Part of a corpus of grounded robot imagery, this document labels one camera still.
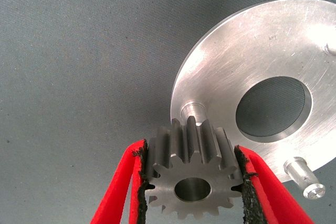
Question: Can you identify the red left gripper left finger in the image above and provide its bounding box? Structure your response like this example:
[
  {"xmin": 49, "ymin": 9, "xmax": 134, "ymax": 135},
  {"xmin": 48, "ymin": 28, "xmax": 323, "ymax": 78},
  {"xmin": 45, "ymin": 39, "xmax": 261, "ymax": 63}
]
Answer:
[{"xmin": 90, "ymin": 138, "xmax": 149, "ymax": 224}]

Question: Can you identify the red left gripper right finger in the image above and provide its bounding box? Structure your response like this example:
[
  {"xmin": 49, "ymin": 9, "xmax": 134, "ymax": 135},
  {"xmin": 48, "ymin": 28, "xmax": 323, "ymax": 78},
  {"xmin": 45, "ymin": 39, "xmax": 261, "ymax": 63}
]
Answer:
[{"xmin": 233, "ymin": 144, "xmax": 316, "ymax": 224}]

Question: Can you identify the steel planetary gear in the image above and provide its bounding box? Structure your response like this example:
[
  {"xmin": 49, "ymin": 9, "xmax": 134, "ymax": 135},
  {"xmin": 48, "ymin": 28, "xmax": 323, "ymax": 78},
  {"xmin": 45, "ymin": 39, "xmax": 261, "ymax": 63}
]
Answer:
[{"xmin": 144, "ymin": 118, "xmax": 244, "ymax": 221}]

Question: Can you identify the round metal carrier plate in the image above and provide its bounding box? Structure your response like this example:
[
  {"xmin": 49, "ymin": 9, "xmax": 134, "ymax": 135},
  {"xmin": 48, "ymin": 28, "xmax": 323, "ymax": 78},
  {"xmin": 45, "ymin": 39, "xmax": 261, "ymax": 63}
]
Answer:
[{"xmin": 170, "ymin": 0, "xmax": 336, "ymax": 200}]

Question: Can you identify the dark grey table cloth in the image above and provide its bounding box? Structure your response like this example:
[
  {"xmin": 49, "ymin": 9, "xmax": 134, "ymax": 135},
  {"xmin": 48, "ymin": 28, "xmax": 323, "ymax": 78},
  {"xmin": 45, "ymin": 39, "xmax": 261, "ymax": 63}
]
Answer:
[{"xmin": 0, "ymin": 0, "xmax": 336, "ymax": 224}]

